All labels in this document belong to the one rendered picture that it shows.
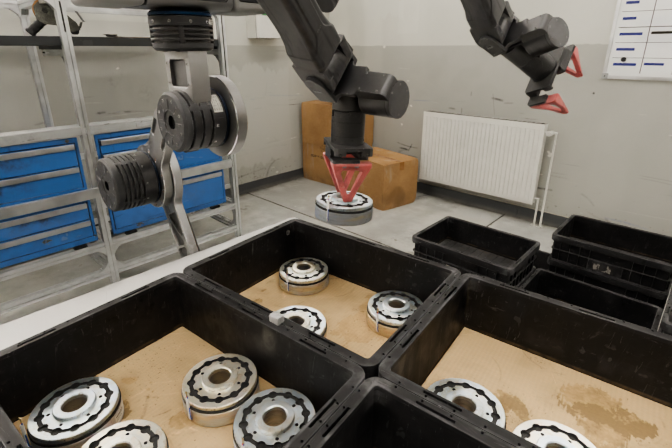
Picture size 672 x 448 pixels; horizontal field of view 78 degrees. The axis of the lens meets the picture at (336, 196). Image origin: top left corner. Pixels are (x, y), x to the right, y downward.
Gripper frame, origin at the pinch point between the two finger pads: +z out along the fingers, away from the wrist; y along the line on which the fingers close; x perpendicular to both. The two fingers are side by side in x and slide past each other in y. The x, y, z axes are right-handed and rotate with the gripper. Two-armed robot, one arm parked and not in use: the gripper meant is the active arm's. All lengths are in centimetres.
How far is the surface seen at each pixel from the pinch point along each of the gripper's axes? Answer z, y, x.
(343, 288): 22.0, 4.2, -1.9
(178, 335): 23.6, -4.3, 29.1
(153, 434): 20.9, -26.9, 28.6
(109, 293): 37, 35, 52
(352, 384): 12.8, -31.3, 5.6
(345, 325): 22.3, -7.6, 0.4
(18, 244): 68, 138, 124
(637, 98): -7, 157, -229
